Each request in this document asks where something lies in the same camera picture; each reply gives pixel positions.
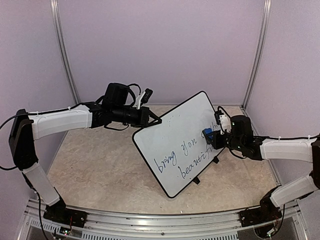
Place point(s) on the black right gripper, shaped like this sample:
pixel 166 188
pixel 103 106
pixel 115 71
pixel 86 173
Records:
pixel 215 143

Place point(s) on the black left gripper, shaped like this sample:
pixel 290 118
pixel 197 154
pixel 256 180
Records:
pixel 144 117

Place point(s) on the blue whiteboard eraser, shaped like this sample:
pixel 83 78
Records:
pixel 207 134

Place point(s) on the white whiteboard black frame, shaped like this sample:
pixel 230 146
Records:
pixel 176 150

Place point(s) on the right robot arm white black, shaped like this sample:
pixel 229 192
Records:
pixel 236 134

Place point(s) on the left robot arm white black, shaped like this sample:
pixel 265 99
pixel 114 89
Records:
pixel 119 104

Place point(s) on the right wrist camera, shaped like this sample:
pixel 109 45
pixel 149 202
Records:
pixel 223 119

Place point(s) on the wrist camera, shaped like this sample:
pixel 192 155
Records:
pixel 143 98
pixel 223 119

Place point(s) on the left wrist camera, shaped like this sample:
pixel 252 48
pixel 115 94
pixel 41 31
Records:
pixel 143 98

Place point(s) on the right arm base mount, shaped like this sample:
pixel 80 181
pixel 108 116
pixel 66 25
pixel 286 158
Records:
pixel 266 212

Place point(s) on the right aluminium frame post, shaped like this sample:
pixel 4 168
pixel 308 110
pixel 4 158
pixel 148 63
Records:
pixel 258 53

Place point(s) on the aluminium frame post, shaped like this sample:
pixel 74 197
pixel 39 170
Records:
pixel 54 4
pixel 258 53

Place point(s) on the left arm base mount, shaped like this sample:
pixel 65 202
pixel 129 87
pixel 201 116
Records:
pixel 60 213

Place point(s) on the left aluminium frame post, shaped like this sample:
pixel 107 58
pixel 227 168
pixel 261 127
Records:
pixel 54 4

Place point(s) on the aluminium front rail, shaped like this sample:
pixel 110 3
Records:
pixel 106 225

